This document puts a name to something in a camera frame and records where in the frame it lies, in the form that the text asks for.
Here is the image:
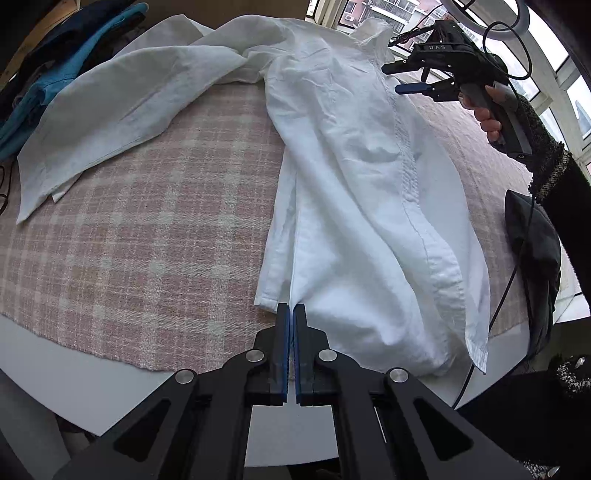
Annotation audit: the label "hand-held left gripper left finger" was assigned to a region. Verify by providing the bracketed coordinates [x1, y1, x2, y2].
[53, 302, 296, 480]

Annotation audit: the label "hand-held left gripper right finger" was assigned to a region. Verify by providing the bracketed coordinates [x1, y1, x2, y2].
[293, 303, 534, 480]

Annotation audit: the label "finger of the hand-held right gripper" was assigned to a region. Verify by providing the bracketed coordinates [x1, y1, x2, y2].
[382, 55, 444, 77]
[394, 76, 458, 101]

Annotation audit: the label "white shirt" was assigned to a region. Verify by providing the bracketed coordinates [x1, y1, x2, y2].
[16, 14, 491, 377]

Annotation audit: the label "person's right forearm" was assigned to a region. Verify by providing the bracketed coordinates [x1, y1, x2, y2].
[510, 92, 591, 301]

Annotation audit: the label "stack of folded clothes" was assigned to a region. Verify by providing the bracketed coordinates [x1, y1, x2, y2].
[0, 2, 149, 160]

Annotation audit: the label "person's right hand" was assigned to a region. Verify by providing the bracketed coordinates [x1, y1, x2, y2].
[458, 91, 502, 143]

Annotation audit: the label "dark grey pants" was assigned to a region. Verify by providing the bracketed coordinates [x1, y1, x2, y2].
[503, 189, 563, 342]

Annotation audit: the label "pink plaid blanket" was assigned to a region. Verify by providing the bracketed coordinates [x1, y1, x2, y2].
[0, 83, 532, 372]

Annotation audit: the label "navy folded garment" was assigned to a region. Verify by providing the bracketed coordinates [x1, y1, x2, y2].
[28, 0, 139, 61]

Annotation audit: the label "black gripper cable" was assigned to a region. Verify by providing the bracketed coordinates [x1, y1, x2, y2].
[450, 191, 543, 411]

